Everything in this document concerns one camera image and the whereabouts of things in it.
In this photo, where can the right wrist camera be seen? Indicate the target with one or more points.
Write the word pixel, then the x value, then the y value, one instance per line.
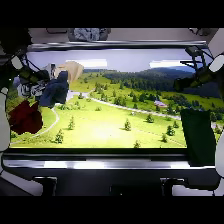
pixel 194 51

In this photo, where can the grey patterned garment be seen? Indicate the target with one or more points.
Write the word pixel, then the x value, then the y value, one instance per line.
pixel 87 34

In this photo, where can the red garment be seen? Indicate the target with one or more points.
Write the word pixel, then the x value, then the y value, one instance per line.
pixel 25 116

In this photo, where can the beige garment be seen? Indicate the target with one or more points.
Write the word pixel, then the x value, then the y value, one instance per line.
pixel 74 69

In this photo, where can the silver frame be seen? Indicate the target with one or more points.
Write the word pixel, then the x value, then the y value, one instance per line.
pixel 100 164

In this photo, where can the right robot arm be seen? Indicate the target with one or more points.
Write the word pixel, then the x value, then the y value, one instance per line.
pixel 217 63

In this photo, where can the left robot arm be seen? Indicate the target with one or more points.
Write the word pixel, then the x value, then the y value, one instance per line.
pixel 3 116

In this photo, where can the navy blue garment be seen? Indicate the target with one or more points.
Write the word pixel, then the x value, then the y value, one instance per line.
pixel 55 90

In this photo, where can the black and white garment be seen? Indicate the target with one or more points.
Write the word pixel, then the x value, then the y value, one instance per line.
pixel 30 89

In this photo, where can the dark green garment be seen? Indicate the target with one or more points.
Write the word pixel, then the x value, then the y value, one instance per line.
pixel 198 136

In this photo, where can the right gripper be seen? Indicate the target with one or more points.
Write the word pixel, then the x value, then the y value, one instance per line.
pixel 181 85

